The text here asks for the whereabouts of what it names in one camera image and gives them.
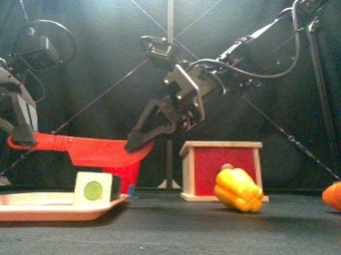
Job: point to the red plastic toy knife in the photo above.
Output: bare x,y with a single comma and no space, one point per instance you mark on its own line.
97,151

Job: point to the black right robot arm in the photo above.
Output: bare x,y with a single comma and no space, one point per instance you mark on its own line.
266,50

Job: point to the green toy sushi roll piece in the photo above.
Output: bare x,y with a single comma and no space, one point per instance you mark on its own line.
92,189

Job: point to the blue tape piece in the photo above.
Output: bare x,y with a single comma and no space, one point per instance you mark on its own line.
132,192

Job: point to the wooden box with red panels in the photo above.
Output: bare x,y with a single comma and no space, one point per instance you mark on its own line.
222,172

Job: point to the pink plastic tray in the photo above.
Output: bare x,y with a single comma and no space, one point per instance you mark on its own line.
44,212

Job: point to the yellow toy bell pepper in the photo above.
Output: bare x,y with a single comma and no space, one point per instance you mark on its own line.
236,189

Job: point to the orange toy fruit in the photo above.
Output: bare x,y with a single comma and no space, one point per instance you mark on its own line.
333,197

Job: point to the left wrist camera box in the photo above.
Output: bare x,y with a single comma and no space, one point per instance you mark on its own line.
37,54

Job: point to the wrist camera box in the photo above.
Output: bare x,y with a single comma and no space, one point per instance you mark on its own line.
37,54
159,53

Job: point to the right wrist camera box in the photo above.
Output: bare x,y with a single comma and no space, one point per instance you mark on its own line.
159,53

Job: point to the metal vertical frame pole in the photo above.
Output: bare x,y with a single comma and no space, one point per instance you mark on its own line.
169,16

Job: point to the black vertical frame post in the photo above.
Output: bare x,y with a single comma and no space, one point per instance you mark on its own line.
319,99

